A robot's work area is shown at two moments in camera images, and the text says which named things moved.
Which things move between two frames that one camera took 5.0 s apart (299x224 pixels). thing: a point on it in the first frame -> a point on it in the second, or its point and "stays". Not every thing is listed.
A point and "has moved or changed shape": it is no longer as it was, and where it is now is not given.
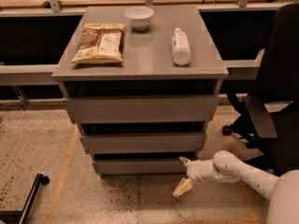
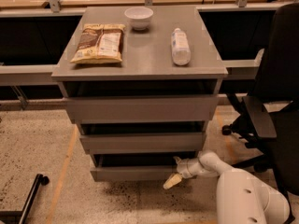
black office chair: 269,119 stays
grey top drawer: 143,109 stays
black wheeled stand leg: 7,216 stays
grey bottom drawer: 140,166 has moved or changed shape
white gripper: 195,171 -> 184,168
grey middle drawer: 106,144 stays
